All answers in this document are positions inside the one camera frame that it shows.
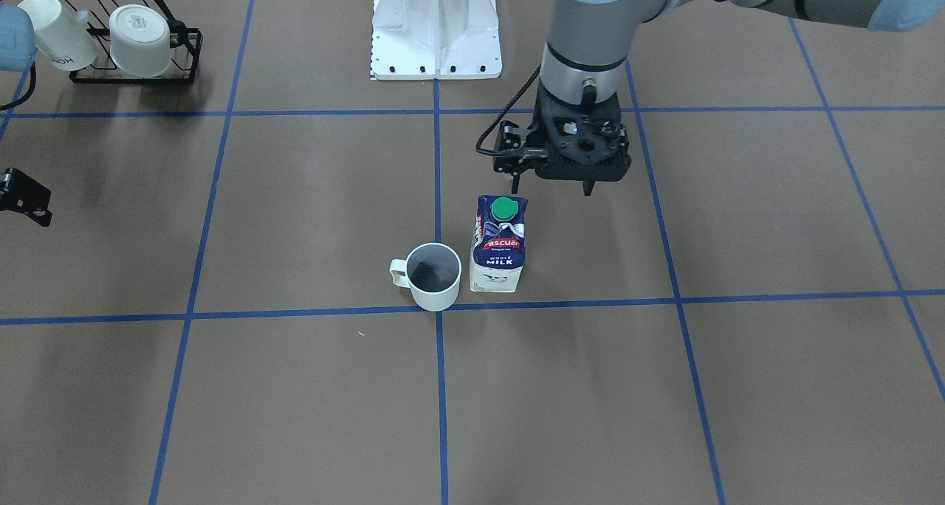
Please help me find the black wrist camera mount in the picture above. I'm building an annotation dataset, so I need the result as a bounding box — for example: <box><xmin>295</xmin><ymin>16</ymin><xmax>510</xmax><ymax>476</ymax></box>
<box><xmin>1</xmin><ymin>168</ymin><xmax>52</xmax><ymax>228</ymax></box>
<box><xmin>492</xmin><ymin>120</ymin><xmax>548</xmax><ymax>176</ymax></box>

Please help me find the white ribbed mug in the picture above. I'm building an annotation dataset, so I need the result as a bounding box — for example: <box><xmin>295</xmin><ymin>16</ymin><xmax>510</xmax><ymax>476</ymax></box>
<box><xmin>389</xmin><ymin>242</ymin><xmax>462</xmax><ymax>312</ymax></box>

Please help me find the white camera pole base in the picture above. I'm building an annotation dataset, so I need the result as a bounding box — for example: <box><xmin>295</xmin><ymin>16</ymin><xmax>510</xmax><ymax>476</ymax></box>
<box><xmin>369</xmin><ymin>0</ymin><xmax>503</xmax><ymax>80</ymax></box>

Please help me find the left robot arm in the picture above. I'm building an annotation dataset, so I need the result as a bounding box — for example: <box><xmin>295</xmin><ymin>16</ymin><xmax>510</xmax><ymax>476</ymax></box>
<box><xmin>509</xmin><ymin>0</ymin><xmax>943</xmax><ymax>194</ymax></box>

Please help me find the white mug on rack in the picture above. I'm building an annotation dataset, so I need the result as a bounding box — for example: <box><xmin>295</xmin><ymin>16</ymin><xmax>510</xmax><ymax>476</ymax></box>
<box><xmin>18</xmin><ymin>0</ymin><xmax>99</xmax><ymax>72</ymax></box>

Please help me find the blue white milk carton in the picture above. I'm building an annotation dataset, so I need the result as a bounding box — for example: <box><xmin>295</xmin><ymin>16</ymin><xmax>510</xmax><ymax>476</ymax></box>
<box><xmin>469</xmin><ymin>195</ymin><xmax>529</xmax><ymax>293</ymax></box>

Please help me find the white ribbed cup upside down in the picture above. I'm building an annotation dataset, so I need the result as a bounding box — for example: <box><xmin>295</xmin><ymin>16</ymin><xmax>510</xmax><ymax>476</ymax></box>
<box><xmin>109</xmin><ymin>4</ymin><xmax>172</xmax><ymax>78</ymax></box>

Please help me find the black wire mug rack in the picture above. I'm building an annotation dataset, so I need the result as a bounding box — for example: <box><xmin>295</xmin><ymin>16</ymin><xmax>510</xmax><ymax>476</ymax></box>
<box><xmin>60</xmin><ymin>0</ymin><xmax>204</xmax><ymax>86</ymax></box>

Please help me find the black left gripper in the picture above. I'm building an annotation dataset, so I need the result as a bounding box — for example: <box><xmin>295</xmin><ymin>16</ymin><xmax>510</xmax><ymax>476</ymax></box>
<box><xmin>533</xmin><ymin>83</ymin><xmax>631</xmax><ymax>196</ymax></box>

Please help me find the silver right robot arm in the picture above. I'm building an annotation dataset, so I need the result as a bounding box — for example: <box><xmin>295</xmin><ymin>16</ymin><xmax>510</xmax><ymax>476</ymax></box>
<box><xmin>1</xmin><ymin>2</ymin><xmax>38</xmax><ymax>73</ymax></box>

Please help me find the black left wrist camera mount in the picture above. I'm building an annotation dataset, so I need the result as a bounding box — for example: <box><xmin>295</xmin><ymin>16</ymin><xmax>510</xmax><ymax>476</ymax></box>
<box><xmin>492</xmin><ymin>120</ymin><xmax>548</xmax><ymax>176</ymax></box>

